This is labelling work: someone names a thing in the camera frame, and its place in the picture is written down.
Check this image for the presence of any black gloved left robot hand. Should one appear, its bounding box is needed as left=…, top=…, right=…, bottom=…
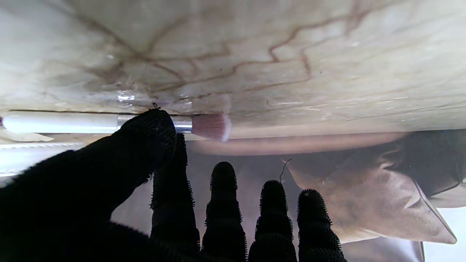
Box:
left=0, top=108, right=347, bottom=262

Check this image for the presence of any small white handled makeup brush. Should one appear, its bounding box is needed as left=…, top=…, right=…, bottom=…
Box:
left=0, top=111, right=233, bottom=142

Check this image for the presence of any brown sofa pillow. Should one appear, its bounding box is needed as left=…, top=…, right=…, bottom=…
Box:
left=282, top=160, right=458, bottom=245

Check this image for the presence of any brown leather sofa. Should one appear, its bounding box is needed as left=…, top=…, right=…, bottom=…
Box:
left=111, top=129, right=466, bottom=262

